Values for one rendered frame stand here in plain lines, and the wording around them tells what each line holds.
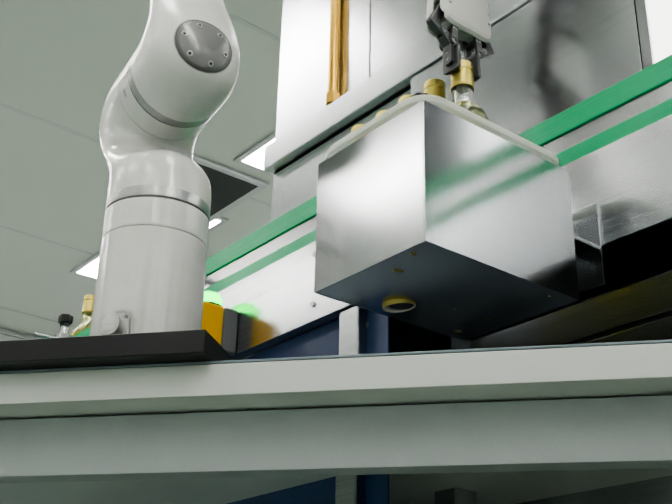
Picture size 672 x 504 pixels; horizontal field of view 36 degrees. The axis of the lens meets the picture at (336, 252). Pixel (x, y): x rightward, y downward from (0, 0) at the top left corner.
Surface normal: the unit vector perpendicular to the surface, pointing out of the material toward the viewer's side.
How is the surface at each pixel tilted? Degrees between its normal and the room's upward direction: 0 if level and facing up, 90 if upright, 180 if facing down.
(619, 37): 90
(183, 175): 86
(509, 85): 90
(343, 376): 90
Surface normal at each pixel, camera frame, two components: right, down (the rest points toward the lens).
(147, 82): -0.65, 0.36
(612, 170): -0.78, -0.28
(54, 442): -0.21, -0.41
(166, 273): 0.45, -0.36
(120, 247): -0.47, -0.37
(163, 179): 0.20, -0.42
